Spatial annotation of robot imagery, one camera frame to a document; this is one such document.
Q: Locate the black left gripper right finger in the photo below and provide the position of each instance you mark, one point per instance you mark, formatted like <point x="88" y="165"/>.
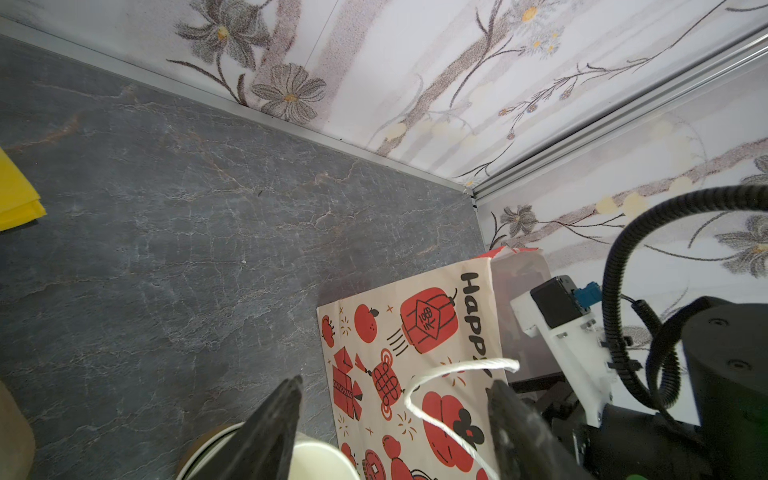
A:
<point x="524" y="445"/>

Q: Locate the yellow napkin stack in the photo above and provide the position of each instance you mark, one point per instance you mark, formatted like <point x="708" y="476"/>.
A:
<point x="20" y="202"/>

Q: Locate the stack of pulp cup carriers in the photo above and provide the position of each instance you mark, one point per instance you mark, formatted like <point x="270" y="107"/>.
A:
<point x="18" y="444"/>

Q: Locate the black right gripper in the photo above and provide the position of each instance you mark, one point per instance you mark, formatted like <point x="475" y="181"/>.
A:
<point x="557" y="403"/>

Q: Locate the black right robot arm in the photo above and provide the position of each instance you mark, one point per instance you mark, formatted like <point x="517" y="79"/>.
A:
<point x="682" y="397"/>

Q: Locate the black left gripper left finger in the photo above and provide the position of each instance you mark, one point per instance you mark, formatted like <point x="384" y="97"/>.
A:
<point x="262" y="447"/>

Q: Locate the stack of paper cups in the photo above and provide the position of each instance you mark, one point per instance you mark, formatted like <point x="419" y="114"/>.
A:
<point x="311" y="458"/>

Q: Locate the red white paper gift bag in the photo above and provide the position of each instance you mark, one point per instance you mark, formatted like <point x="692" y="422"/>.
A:
<point x="410" y="365"/>

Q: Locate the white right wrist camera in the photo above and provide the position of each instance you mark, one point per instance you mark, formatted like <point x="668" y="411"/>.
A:
<point x="560" y="313"/>

